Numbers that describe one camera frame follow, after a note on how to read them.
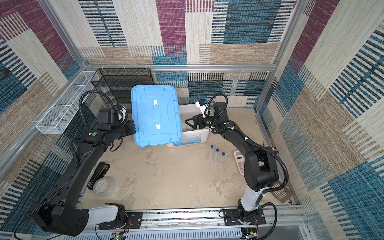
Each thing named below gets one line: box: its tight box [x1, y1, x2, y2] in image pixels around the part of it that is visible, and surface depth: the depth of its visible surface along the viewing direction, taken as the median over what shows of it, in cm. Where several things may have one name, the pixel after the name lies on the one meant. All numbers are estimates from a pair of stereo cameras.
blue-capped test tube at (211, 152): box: [208, 144, 214, 160], surface depth 90 cm
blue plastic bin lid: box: [131, 85, 183, 147], surface depth 83 cm
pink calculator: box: [234, 150, 245, 175], surface depth 93 cm
